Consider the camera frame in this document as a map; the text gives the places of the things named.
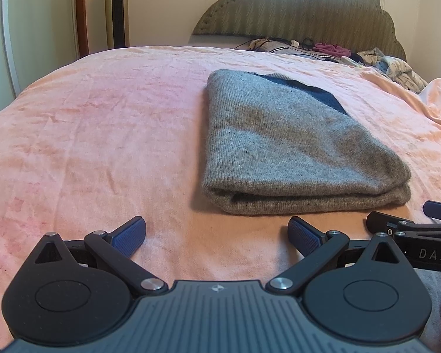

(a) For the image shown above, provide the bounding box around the pink bed blanket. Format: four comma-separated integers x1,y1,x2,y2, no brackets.
0,45,441,353

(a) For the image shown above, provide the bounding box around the gold tower fan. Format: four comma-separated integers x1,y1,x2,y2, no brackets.
105,0,130,50

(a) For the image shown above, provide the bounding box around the brown wooden frame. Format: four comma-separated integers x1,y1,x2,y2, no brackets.
74,0,91,58

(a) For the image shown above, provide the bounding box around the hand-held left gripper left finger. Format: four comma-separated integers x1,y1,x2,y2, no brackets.
33,216,170,297

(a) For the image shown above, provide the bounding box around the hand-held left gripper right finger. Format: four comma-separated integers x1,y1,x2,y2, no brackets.
265,216,403,297

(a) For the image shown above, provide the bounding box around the magenta cloth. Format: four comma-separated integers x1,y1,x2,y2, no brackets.
313,42,350,58

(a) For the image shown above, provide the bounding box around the green upholstered headboard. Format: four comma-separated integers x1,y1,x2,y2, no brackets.
191,0,408,61

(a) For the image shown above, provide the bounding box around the grey sweater with navy sleeves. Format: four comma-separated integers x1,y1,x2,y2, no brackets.
201,69,412,216

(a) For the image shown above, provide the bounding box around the striped pillow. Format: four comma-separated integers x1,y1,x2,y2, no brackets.
248,39,339,61

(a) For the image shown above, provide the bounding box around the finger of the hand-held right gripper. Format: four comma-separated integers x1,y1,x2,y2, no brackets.
365,211,414,234
422,200,441,220

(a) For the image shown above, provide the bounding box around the floral crumpled cloth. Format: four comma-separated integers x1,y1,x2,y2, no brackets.
356,48,429,93

